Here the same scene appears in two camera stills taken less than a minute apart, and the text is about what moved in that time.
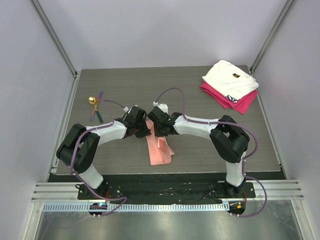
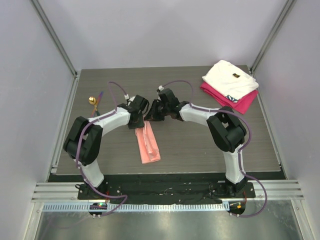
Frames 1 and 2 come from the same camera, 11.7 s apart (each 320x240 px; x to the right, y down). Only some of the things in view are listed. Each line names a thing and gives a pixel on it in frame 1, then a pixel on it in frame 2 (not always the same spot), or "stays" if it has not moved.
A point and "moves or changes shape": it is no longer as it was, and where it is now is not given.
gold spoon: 92,100 stays
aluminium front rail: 277,189 stays
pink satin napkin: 159,150 moves or changes shape
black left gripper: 145,132 → 140,124
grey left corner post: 54,36 stays
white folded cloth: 230,79 stays
